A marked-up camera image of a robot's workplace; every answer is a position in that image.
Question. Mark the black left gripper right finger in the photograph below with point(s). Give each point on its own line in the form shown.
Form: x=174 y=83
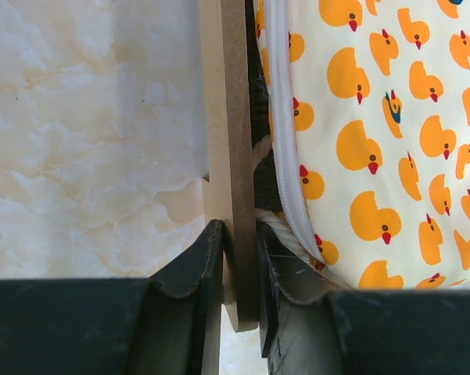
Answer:
x=308 y=325

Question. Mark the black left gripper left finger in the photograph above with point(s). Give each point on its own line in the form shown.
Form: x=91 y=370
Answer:
x=168 y=323

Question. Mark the wooden pet bed frame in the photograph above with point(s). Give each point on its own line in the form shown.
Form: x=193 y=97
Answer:
x=228 y=188

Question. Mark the grey bed base fabric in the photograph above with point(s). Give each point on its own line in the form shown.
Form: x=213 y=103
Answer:
x=265 y=182

